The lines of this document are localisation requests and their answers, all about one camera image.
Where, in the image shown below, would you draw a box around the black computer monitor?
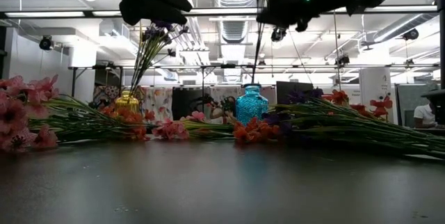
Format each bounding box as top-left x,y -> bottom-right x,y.
276,81 -> 316,106

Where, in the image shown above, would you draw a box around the patterned fabric backdrop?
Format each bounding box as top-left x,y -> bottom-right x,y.
92,85 -> 174,120

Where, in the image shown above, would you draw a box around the yellow glass vase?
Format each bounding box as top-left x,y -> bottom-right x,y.
114,90 -> 140,113

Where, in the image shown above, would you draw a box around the pink artificial flower bunch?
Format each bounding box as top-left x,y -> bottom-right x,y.
249,0 -> 279,85
151,111 -> 237,141
0,74 -> 154,152

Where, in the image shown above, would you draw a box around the blue glass vase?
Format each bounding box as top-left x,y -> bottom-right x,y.
235,83 -> 270,126

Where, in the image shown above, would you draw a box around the black background rig frame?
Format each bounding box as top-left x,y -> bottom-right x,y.
68,63 -> 439,109

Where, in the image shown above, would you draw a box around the person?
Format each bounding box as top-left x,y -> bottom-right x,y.
413,102 -> 439,129
208,95 -> 238,125

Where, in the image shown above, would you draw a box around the black partition panel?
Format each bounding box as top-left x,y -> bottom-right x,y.
172,87 -> 207,120

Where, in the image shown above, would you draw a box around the white pillar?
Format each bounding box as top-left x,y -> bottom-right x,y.
359,67 -> 394,125

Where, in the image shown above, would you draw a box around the thin hanging cable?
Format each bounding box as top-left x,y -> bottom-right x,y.
332,10 -> 341,91

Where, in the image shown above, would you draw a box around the grey partition wall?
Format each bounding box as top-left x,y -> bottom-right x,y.
396,83 -> 439,129

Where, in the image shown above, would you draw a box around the silver ceiling air duct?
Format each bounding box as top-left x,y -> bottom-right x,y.
373,13 -> 439,42
211,0 -> 260,44

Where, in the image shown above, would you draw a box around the black metal bracket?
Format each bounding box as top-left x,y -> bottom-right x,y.
420,90 -> 445,127

